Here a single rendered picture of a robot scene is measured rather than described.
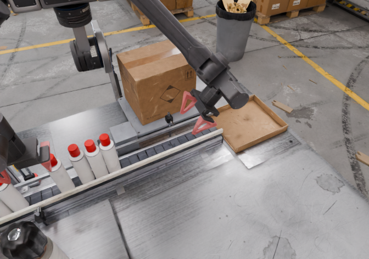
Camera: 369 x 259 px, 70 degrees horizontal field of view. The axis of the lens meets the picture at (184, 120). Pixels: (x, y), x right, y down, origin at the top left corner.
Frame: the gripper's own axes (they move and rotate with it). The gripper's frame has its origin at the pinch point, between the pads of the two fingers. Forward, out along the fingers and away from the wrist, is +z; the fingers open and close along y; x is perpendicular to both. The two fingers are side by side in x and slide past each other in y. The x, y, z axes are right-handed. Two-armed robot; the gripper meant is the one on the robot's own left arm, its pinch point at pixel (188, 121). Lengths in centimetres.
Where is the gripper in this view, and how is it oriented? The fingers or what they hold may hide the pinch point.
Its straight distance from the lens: 84.1
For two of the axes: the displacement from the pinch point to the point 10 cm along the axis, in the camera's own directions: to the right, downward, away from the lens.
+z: -5.9, 7.1, 3.9
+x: 7.1, 2.2, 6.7
